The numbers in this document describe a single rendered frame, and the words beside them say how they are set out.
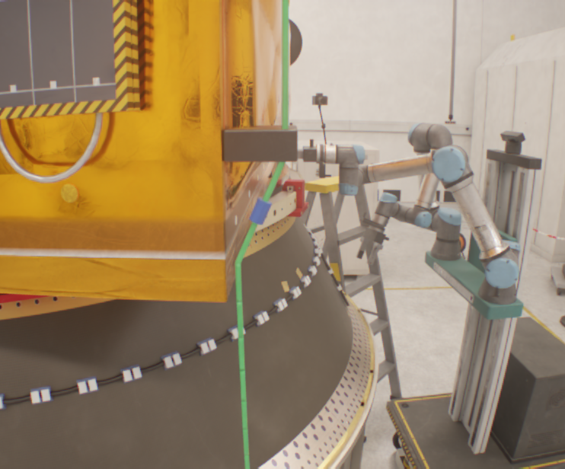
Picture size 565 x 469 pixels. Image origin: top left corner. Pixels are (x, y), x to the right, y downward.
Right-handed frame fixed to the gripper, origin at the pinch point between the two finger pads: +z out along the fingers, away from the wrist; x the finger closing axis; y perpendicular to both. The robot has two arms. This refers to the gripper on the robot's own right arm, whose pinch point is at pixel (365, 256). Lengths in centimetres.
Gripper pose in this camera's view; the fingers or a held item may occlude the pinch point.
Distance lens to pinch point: 206.5
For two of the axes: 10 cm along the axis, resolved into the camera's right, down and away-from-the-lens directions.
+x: -2.1, -1.5, 9.7
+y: 9.1, 3.4, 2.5
